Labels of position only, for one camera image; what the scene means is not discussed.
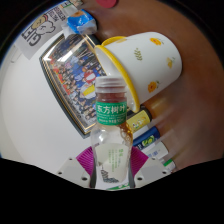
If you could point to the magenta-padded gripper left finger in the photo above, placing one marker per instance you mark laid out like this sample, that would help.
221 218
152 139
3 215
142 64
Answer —
71 170

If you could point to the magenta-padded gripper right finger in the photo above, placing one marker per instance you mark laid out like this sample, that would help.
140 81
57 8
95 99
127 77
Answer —
153 170

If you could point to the clear green-label drink bottle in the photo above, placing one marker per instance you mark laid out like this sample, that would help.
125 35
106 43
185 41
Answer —
111 143

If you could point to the white lotion bottle blue cap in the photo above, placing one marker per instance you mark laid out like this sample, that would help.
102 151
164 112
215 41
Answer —
156 150

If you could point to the amber pump bottle yellow label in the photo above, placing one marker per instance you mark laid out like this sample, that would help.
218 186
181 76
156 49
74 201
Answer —
139 119

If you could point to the framed group photo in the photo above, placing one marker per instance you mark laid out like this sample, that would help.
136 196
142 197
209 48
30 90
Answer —
71 76

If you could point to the white mug with yellow rim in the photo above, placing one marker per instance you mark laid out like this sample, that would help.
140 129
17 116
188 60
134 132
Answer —
146 63

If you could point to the white printed paper gift bag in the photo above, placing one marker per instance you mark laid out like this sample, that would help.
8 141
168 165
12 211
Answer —
40 30

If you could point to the blue tissue pack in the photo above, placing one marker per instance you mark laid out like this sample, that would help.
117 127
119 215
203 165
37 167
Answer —
81 21

